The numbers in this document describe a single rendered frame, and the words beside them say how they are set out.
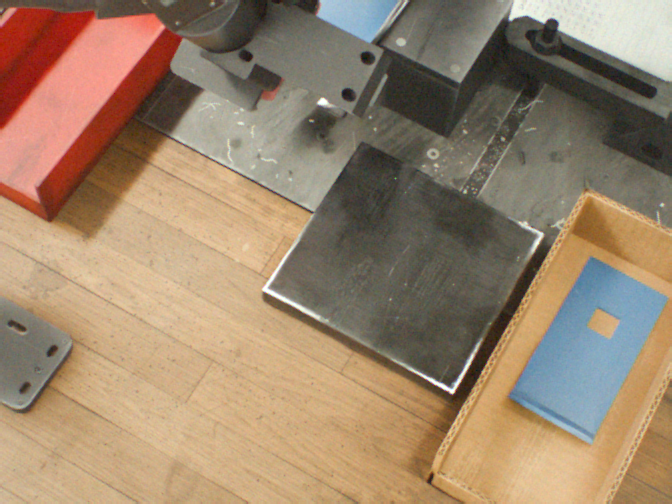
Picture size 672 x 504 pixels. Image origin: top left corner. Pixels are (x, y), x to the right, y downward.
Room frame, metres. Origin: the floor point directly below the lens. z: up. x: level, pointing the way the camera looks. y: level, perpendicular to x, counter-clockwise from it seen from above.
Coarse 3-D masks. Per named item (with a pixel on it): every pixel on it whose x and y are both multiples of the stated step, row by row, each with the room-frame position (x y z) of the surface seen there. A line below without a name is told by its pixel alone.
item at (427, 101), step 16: (496, 32) 0.64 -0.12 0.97; (496, 48) 0.65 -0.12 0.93; (400, 64) 0.60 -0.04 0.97; (480, 64) 0.62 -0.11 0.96; (400, 80) 0.60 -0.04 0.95; (416, 80) 0.59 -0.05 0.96; (432, 80) 0.59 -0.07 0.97; (480, 80) 0.63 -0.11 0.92; (384, 96) 0.60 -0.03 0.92; (400, 96) 0.60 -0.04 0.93; (416, 96) 0.59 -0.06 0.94; (432, 96) 0.58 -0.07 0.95; (448, 96) 0.58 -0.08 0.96; (464, 96) 0.59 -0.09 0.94; (400, 112) 0.60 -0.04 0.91; (416, 112) 0.59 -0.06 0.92; (432, 112) 0.58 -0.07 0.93; (448, 112) 0.58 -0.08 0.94; (432, 128) 0.58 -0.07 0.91; (448, 128) 0.58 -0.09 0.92
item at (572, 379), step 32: (576, 288) 0.44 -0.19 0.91; (608, 288) 0.44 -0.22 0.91; (640, 288) 0.45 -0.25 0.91; (576, 320) 0.41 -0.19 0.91; (640, 320) 0.42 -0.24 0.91; (544, 352) 0.38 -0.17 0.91; (576, 352) 0.39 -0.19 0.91; (608, 352) 0.39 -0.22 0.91; (544, 384) 0.36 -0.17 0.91; (576, 384) 0.36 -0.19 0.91; (608, 384) 0.36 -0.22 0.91; (544, 416) 0.32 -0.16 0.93; (576, 416) 0.33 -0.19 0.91
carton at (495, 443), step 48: (576, 240) 0.49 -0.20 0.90; (624, 240) 0.48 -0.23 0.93; (528, 336) 0.40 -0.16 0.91; (480, 384) 0.33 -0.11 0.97; (624, 384) 0.36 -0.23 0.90; (480, 432) 0.32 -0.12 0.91; (528, 432) 0.32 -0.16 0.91; (624, 432) 0.33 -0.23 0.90; (432, 480) 0.27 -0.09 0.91; (480, 480) 0.28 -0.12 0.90; (528, 480) 0.28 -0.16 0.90; (576, 480) 0.28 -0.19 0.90
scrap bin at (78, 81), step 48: (0, 48) 0.60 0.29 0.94; (48, 48) 0.63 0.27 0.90; (96, 48) 0.63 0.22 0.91; (144, 48) 0.60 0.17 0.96; (0, 96) 0.58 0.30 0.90; (48, 96) 0.58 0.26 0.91; (96, 96) 0.58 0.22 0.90; (144, 96) 0.59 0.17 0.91; (0, 144) 0.53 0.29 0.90; (48, 144) 0.53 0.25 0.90; (96, 144) 0.52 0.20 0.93; (0, 192) 0.48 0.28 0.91; (48, 192) 0.47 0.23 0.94
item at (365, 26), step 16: (320, 0) 0.64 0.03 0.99; (336, 0) 0.64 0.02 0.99; (352, 0) 0.64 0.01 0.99; (368, 0) 0.65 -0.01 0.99; (384, 0) 0.65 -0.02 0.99; (320, 16) 0.63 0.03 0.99; (336, 16) 0.63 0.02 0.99; (352, 16) 0.63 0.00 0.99; (368, 16) 0.63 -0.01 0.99; (384, 16) 0.63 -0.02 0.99; (352, 32) 0.61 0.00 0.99; (368, 32) 0.61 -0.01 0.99
